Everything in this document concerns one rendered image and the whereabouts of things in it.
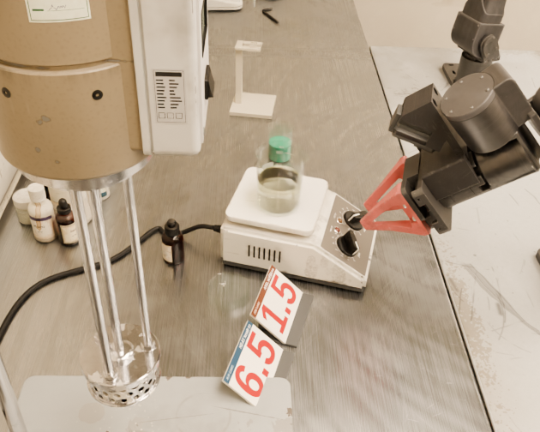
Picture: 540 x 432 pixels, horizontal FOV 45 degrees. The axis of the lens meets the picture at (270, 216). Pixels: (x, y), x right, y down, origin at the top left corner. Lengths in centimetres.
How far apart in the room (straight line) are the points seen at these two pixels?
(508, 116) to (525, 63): 90
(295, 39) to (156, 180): 61
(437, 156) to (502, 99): 10
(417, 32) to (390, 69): 101
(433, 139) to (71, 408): 48
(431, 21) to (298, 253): 170
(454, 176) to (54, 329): 51
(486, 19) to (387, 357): 72
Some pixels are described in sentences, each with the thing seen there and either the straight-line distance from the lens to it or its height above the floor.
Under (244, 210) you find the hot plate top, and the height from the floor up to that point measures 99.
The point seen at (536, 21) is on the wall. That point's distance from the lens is 256.
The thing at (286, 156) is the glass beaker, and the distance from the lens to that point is 85.
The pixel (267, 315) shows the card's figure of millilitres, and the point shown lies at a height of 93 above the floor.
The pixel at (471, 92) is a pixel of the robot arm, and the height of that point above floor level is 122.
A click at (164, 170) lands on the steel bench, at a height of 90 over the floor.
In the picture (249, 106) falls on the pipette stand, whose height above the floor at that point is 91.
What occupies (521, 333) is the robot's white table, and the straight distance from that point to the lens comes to 89.
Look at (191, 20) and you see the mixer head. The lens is 35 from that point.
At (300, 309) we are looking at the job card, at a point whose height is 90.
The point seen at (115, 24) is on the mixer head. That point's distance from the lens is 36.
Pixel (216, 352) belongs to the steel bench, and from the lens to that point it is 79.
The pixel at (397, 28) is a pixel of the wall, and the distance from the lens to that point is 243.
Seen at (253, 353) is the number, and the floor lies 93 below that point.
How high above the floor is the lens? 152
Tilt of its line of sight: 39 degrees down
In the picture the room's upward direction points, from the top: 3 degrees clockwise
